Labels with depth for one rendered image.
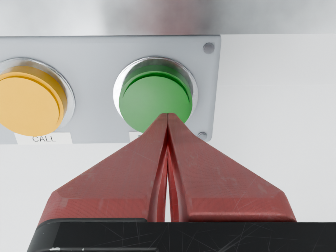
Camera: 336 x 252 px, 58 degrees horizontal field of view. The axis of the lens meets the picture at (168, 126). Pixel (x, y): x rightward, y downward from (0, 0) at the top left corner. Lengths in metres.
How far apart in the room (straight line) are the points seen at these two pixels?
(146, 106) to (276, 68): 0.16
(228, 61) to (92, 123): 0.14
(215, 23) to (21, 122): 0.12
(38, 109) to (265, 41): 0.19
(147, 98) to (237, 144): 0.18
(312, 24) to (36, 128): 0.16
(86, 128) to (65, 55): 0.05
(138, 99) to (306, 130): 0.22
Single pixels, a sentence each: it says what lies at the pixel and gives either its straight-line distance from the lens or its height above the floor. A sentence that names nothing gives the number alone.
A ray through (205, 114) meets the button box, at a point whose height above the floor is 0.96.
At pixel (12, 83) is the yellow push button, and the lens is 0.17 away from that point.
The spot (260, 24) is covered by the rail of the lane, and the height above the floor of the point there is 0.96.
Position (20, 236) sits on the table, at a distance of 0.47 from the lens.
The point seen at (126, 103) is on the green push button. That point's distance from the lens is 0.16.
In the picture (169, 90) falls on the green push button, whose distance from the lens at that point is 0.16.
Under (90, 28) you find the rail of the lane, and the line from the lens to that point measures 0.16.
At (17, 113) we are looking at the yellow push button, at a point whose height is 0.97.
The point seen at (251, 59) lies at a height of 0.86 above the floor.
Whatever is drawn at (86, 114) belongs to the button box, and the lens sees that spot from 0.18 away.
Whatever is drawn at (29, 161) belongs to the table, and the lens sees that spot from 0.36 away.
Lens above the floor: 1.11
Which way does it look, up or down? 56 degrees down
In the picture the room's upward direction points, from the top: 179 degrees clockwise
